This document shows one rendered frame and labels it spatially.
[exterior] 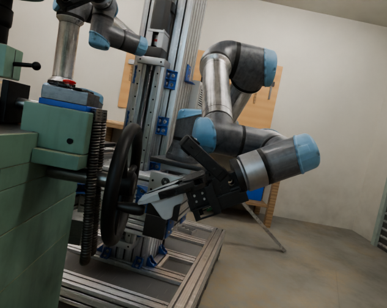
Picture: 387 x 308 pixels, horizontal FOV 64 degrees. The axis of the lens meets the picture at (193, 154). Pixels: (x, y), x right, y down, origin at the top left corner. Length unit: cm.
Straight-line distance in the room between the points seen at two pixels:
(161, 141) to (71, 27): 64
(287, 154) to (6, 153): 50
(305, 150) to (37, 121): 54
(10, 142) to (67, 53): 92
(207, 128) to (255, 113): 348
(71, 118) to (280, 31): 389
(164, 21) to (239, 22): 283
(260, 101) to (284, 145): 355
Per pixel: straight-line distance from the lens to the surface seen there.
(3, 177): 63
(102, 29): 119
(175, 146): 132
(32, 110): 71
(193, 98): 176
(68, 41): 151
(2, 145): 60
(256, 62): 100
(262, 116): 416
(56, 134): 69
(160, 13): 156
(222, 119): 69
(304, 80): 438
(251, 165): 59
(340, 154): 457
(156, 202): 61
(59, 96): 71
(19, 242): 75
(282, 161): 60
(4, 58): 81
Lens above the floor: 97
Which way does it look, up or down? 5 degrees down
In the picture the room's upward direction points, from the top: 11 degrees clockwise
